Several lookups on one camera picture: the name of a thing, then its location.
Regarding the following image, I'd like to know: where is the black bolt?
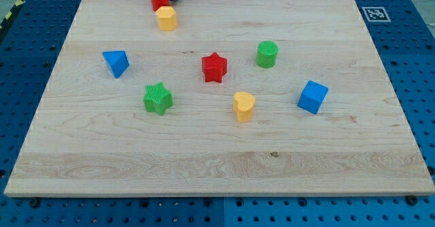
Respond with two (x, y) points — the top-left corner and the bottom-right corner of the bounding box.
(29, 198), (41, 209)
(405, 195), (418, 206)

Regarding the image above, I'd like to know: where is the black bolt left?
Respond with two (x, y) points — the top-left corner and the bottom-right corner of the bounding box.
(29, 198), (41, 209)

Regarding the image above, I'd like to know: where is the white fiducial marker tag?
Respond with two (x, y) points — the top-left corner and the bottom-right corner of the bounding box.
(362, 6), (391, 22)

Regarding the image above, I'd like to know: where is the green cylinder block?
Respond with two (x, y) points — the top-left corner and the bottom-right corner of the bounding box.
(256, 41), (279, 69)

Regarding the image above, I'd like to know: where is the green star block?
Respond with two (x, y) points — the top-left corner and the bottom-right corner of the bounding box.
(143, 82), (173, 116)

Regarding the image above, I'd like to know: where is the red star block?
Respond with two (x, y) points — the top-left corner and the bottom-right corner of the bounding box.
(201, 52), (228, 83)

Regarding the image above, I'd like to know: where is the yellow hexagon block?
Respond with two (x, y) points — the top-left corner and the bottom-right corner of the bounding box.
(156, 6), (177, 31)

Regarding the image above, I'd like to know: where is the yellow heart block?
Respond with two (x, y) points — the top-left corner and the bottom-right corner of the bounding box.
(233, 91), (256, 122)

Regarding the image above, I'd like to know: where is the blue triangle block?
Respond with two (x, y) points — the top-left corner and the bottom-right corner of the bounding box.
(102, 50), (130, 79)

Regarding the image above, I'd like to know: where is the black bolt right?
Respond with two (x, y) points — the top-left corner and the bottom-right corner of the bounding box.
(405, 195), (418, 206)

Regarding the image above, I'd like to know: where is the blue cube block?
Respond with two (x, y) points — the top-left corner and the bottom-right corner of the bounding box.
(297, 80), (329, 114)

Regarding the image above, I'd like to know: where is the wooden board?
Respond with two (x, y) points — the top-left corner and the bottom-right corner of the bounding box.
(5, 0), (434, 197)

